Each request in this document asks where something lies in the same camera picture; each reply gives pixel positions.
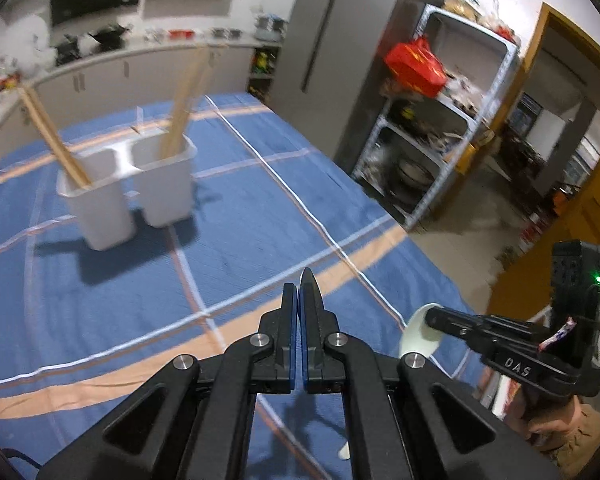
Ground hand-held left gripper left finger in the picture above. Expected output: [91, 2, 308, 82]
[37, 282, 298, 480]

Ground metal pan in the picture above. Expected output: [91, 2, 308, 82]
[396, 157, 440, 187]

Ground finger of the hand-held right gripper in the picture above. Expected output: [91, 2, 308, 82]
[424, 305, 503, 357]

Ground steel pot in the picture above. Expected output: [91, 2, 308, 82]
[254, 14, 287, 41]

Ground grey metal shelf rack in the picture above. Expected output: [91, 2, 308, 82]
[351, 2, 524, 229]

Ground white double utensil holder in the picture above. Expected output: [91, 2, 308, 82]
[56, 132, 198, 252]

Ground black cable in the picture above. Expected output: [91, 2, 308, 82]
[2, 448, 42, 467]

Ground red white wrapper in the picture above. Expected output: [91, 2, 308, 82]
[537, 317, 579, 352]

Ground grey refrigerator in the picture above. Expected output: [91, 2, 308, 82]
[266, 0, 433, 162]

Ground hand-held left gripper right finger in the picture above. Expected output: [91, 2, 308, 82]
[299, 267, 563, 480]

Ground person's right hand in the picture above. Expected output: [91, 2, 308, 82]
[517, 394, 588, 441]

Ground white kitchen counter cabinets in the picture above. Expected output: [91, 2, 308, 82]
[0, 41, 284, 162]

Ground red plastic bag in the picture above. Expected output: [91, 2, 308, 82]
[384, 37, 449, 99]

